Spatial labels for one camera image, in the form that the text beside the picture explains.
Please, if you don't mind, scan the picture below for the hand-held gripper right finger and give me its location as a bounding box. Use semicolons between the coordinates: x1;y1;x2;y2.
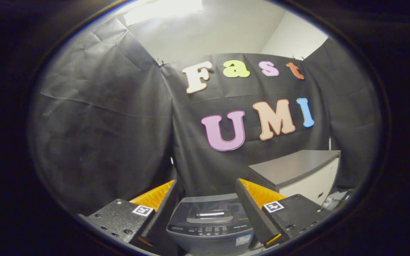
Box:
235;178;333;249

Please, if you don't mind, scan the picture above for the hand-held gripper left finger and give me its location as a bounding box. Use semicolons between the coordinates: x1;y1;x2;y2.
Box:
79;180;179;250

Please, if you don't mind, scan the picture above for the dark grey washing machine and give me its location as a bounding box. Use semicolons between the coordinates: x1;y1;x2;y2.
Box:
166;193;256;256

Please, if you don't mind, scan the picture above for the white cabinet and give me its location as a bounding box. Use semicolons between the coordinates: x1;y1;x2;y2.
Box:
248;149;341;207

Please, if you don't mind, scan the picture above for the black backdrop cloth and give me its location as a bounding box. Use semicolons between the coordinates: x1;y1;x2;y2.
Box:
29;16;382;214

